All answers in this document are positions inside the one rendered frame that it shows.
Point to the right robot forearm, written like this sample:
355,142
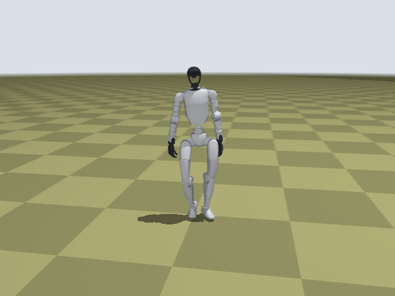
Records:
172,130

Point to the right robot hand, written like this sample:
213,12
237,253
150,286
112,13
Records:
171,148

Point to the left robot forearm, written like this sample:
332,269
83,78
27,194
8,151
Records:
218,128

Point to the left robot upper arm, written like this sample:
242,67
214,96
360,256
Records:
214,105

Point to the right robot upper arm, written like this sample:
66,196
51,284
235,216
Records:
176,106

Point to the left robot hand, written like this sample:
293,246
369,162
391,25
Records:
220,145

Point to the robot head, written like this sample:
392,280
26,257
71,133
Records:
194,71

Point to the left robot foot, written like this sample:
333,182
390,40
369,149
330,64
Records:
207,212

